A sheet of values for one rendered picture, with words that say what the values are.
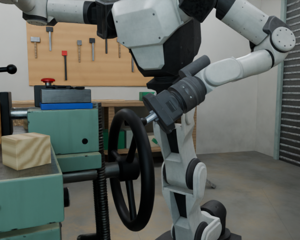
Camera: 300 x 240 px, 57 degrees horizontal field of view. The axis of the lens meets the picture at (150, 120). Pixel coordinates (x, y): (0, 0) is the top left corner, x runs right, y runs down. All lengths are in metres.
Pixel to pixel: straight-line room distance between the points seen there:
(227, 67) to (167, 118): 0.23
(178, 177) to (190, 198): 0.10
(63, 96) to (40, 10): 0.70
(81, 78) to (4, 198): 3.56
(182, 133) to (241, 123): 3.58
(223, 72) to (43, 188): 0.59
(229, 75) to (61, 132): 0.48
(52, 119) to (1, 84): 3.45
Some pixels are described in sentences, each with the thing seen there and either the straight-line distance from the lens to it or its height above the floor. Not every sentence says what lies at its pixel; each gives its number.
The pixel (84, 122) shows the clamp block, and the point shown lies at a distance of 0.58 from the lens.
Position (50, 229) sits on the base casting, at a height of 0.80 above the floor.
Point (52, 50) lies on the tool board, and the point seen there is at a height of 1.51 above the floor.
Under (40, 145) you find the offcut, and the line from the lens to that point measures 0.39.
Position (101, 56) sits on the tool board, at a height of 1.44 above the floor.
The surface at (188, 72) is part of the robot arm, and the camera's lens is 0.81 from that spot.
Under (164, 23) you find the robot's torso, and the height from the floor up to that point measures 1.22.
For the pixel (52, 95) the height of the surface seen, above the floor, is 0.99.
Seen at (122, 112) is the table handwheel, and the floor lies 0.95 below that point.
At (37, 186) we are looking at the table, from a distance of 0.35.
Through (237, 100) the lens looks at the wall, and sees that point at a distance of 4.61.
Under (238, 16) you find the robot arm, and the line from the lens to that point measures 0.95.
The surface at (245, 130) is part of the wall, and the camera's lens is 4.73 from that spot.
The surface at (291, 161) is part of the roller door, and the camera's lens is 4.21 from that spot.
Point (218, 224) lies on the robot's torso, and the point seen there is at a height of 0.32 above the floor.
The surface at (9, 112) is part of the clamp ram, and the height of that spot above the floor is 0.96.
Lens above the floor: 1.00
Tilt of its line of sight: 6 degrees down
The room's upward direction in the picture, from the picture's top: straight up
